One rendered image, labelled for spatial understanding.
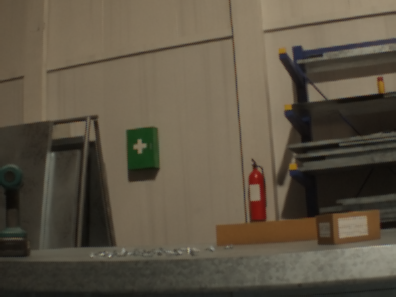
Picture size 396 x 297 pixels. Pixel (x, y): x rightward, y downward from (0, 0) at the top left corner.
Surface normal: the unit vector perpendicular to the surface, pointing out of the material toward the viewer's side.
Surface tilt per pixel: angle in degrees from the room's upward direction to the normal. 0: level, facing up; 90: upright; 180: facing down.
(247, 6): 90
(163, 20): 90
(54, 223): 78
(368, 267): 68
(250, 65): 90
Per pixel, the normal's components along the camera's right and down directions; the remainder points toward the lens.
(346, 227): 0.28, -0.18
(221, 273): -0.28, -0.51
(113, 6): -0.33, -0.15
